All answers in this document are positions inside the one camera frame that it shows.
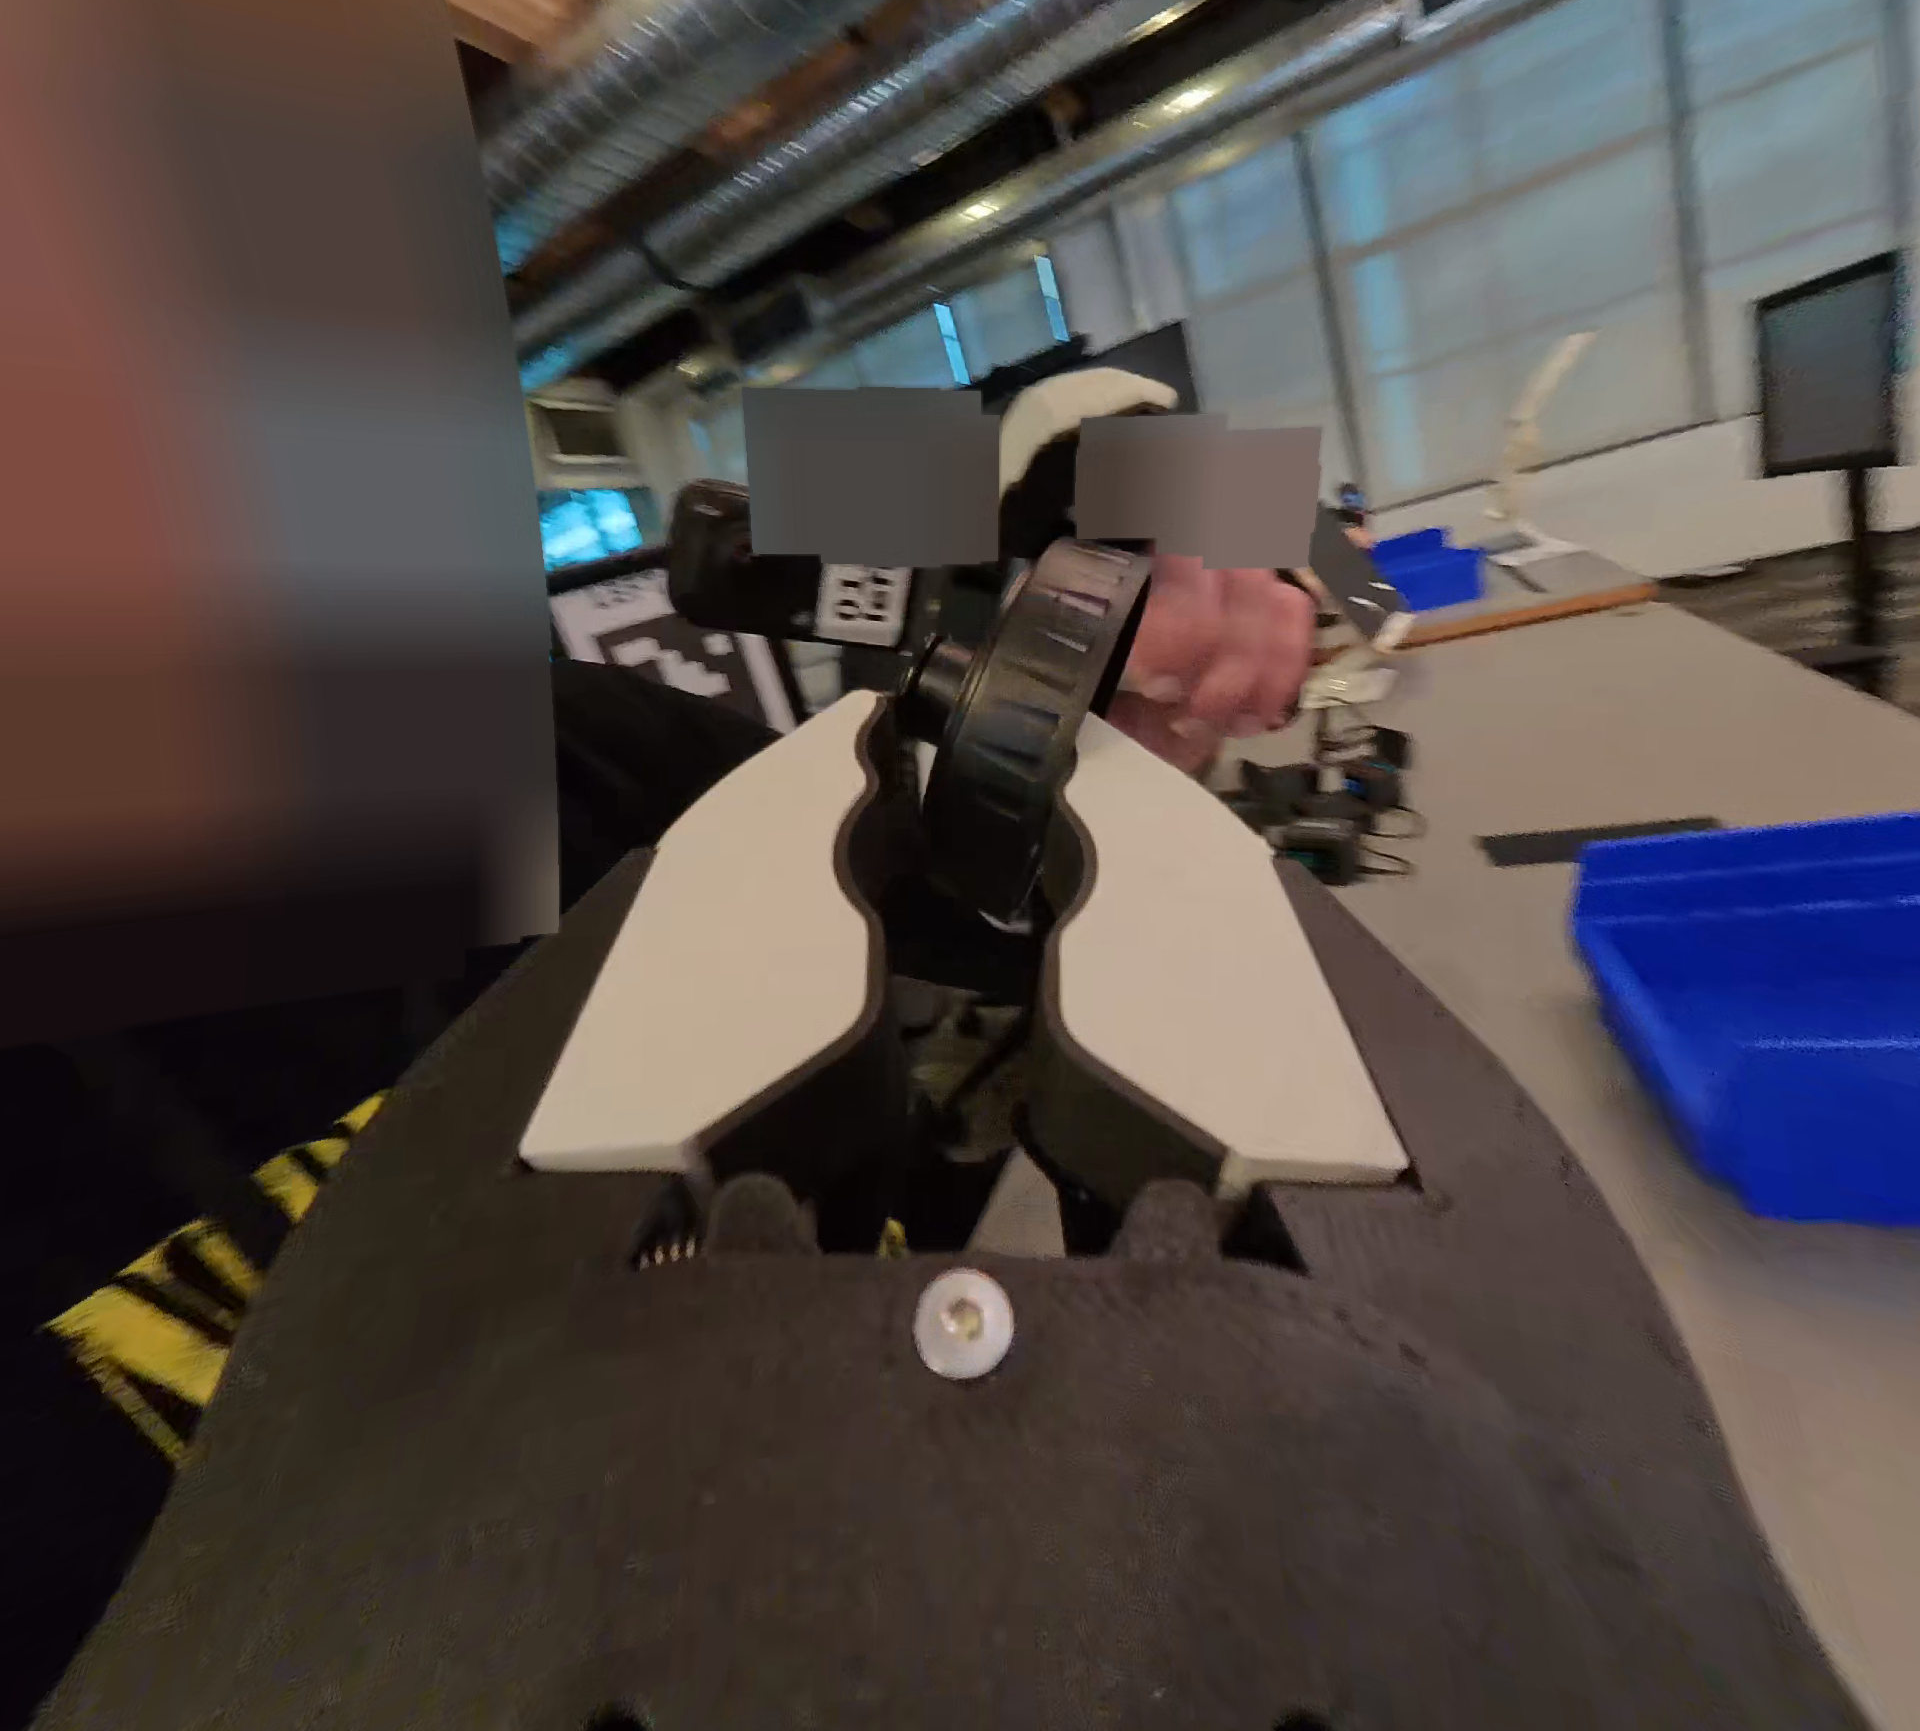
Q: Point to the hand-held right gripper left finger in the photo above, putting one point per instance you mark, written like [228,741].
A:
[721,967]

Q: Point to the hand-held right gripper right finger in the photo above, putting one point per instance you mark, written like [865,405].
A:
[1216,996]

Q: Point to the black bottle lid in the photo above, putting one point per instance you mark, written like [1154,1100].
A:
[1021,712]

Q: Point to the blue plastic bin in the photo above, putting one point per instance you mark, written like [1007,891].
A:
[1427,569]
[1770,1013]

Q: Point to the person's left hand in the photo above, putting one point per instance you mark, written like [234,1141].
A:
[1224,649]

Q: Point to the black tape strip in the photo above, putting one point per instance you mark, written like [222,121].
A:
[1598,845]

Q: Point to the dark screen on stand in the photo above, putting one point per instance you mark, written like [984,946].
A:
[1832,367]

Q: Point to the silver air duct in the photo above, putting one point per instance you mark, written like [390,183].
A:
[900,7]

